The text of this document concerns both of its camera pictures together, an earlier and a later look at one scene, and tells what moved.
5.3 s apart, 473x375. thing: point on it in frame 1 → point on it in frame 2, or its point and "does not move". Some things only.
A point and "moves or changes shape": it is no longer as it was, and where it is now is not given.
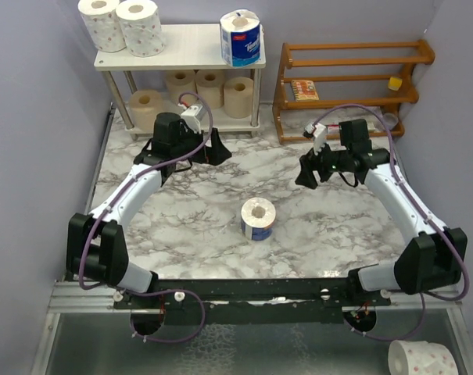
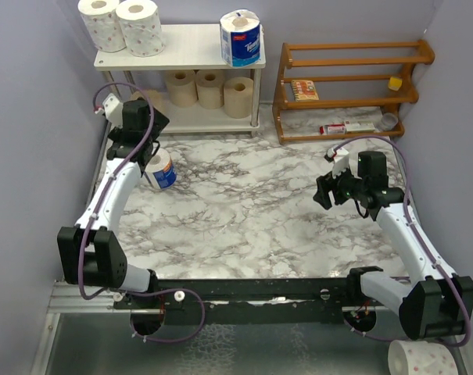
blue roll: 240,37 does not move
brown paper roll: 238,98 does not move
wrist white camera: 191,116 → 112,109
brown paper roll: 210,85 does not move
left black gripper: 217,152 → 160,122
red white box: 333,129 does not move
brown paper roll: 178,82 does not move
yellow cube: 395,83 does not move
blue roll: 257,218 moves or changes shape
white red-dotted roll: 140,23 does not move
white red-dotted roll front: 103,20 does not move
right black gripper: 309,162 → 326,183
